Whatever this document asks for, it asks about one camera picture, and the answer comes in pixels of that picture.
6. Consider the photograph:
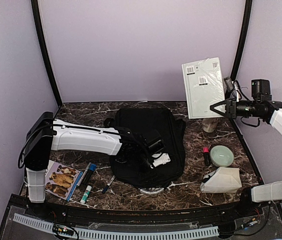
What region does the white pen blue cap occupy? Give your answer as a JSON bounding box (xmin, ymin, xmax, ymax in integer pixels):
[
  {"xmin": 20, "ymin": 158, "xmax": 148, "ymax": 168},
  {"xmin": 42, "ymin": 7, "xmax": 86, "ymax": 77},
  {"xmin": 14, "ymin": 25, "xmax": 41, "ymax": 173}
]
[{"xmin": 102, "ymin": 175, "xmax": 115, "ymax": 194}]

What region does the black marker blue cap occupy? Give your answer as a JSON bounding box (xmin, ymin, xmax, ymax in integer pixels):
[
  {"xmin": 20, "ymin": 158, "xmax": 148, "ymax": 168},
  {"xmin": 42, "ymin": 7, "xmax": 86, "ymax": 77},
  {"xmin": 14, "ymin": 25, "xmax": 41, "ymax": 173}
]
[{"xmin": 82, "ymin": 163, "xmax": 97, "ymax": 186}]

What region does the pale green ceramic bowl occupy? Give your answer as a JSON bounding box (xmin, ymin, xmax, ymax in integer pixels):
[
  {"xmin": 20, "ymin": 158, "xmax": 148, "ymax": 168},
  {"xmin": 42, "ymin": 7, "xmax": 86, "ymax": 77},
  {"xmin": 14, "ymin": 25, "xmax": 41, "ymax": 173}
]
[{"xmin": 210, "ymin": 145, "xmax": 234, "ymax": 167}]

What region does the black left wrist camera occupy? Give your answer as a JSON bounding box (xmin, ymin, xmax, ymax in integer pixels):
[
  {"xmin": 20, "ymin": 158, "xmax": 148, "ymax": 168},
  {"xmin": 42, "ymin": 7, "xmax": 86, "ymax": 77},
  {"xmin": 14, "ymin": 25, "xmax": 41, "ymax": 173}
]
[{"xmin": 144, "ymin": 130, "xmax": 171, "ymax": 169}]

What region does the white paper tissue pack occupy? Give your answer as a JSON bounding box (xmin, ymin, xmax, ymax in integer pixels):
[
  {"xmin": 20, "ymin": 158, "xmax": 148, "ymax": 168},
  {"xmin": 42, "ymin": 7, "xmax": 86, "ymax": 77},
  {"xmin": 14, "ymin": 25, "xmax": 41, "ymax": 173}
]
[{"xmin": 200, "ymin": 167, "xmax": 242, "ymax": 194}]

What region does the black left corner post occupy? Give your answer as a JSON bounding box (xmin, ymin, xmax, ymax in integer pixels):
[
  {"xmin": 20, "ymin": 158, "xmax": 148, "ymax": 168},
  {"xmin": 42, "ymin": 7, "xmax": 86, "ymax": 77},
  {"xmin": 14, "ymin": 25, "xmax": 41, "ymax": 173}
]
[{"xmin": 30, "ymin": 0, "xmax": 63, "ymax": 108}]

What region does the white slotted cable duct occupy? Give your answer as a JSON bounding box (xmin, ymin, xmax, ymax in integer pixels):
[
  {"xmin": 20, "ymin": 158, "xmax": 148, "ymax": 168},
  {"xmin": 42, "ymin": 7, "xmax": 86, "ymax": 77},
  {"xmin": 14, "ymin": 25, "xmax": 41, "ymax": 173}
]
[{"xmin": 12, "ymin": 213, "xmax": 219, "ymax": 240}]

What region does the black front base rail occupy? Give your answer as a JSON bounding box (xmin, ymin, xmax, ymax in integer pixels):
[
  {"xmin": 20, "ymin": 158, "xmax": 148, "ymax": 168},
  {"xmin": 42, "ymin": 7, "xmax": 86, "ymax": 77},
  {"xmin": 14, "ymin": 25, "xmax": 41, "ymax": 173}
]
[{"xmin": 1, "ymin": 194, "xmax": 282, "ymax": 226}]

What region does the dog picture book Bark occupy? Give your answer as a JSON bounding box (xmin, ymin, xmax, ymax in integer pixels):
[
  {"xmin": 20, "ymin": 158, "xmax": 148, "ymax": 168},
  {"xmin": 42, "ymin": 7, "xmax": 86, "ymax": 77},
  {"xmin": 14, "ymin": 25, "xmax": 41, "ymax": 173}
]
[{"xmin": 45, "ymin": 160, "xmax": 83, "ymax": 202}]

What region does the thin white pen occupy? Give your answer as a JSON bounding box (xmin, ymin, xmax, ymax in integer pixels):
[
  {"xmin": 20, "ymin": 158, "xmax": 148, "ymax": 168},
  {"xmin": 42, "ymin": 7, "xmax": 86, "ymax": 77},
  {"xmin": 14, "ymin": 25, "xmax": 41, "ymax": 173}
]
[{"xmin": 77, "ymin": 163, "xmax": 91, "ymax": 187}]

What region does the white ceramic mug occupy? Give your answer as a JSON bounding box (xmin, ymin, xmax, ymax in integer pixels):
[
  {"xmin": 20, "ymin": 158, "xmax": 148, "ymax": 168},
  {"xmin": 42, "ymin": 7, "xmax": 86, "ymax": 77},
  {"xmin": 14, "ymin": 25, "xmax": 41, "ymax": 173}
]
[{"xmin": 202, "ymin": 117, "xmax": 219, "ymax": 133}]

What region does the black student backpack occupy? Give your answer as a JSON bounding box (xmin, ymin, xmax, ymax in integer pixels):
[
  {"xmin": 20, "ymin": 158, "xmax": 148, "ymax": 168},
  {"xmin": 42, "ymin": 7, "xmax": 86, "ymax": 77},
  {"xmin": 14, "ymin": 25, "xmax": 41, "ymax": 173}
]
[{"xmin": 104, "ymin": 108, "xmax": 186, "ymax": 188}]

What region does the black marker pink cap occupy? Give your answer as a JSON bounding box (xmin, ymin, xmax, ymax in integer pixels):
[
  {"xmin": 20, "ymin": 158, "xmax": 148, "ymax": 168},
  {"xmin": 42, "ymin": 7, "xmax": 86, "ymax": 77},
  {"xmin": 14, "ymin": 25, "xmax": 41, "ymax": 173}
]
[{"xmin": 203, "ymin": 147, "xmax": 211, "ymax": 166}]

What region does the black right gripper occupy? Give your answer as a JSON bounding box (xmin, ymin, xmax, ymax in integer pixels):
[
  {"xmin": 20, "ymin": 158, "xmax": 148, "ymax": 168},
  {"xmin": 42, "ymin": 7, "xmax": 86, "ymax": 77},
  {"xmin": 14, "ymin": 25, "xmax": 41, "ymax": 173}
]
[{"xmin": 211, "ymin": 97, "xmax": 260, "ymax": 119}]

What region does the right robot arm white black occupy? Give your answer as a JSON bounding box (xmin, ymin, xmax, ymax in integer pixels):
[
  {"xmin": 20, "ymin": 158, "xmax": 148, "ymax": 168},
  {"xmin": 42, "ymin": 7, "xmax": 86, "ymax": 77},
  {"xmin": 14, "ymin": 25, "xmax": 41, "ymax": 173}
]
[{"xmin": 210, "ymin": 99, "xmax": 282, "ymax": 217}]

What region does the black corner post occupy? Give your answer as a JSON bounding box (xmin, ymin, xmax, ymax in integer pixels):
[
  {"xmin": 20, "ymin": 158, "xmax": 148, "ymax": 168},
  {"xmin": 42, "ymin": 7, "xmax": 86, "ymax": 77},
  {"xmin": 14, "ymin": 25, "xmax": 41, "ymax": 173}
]
[
  {"xmin": 30, "ymin": 0, "xmax": 63, "ymax": 108},
  {"xmin": 230, "ymin": 0, "xmax": 253, "ymax": 80}
]

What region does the black right corner post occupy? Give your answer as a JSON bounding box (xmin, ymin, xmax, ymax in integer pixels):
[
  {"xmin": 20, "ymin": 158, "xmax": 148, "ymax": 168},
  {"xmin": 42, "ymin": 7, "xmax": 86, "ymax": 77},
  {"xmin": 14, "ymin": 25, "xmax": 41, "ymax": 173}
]
[{"xmin": 230, "ymin": 0, "xmax": 253, "ymax": 80}]

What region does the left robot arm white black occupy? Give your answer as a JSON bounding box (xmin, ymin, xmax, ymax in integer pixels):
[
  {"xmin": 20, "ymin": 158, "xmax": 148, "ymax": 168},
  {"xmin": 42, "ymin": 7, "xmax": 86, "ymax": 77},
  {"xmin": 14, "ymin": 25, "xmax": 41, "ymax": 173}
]
[{"xmin": 17, "ymin": 111, "xmax": 159, "ymax": 218}]

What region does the white green glue stick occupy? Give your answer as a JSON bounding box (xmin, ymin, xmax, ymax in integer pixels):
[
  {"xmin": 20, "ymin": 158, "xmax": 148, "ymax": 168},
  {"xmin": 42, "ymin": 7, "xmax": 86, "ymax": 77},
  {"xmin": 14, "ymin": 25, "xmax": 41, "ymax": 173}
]
[{"xmin": 80, "ymin": 185, "xmax": 92, "ymax": 204}]

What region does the pale green shrink-wrapped book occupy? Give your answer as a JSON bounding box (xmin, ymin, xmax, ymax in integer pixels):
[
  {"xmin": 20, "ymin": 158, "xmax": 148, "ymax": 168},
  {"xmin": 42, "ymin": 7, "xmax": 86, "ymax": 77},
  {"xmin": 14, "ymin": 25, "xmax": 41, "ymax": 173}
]
[{"xmin": 182, "ymin": 57, "xmax": 225, "ymax": 119}]

